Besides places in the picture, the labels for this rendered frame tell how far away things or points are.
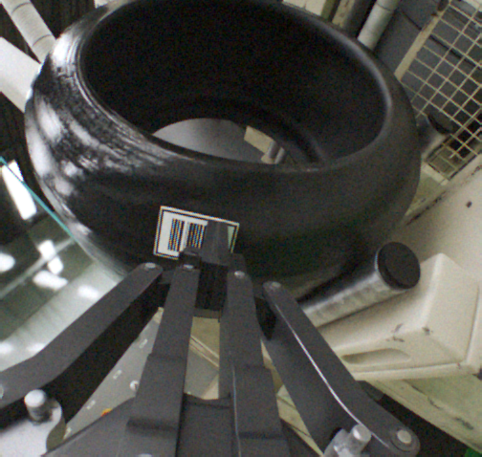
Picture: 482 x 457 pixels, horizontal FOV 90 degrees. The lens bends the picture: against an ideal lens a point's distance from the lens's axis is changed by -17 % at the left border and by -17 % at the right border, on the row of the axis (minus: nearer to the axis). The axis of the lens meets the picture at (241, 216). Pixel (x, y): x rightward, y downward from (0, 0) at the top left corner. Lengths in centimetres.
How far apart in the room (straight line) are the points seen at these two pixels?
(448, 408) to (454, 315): 54
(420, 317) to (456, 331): 4
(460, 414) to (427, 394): 12
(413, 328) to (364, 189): 13
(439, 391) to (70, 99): 85
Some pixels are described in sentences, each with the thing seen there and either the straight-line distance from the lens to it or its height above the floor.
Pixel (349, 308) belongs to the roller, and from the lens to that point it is 33.
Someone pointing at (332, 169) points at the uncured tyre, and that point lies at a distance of 27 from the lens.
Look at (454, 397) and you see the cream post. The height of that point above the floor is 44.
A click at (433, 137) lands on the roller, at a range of 48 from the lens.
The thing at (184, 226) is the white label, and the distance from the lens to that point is 22.
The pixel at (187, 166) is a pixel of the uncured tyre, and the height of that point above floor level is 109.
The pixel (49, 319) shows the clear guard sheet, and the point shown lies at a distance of 102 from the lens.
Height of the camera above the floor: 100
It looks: 9 degrees up
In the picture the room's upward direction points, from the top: 54 degrees counter-clockwise
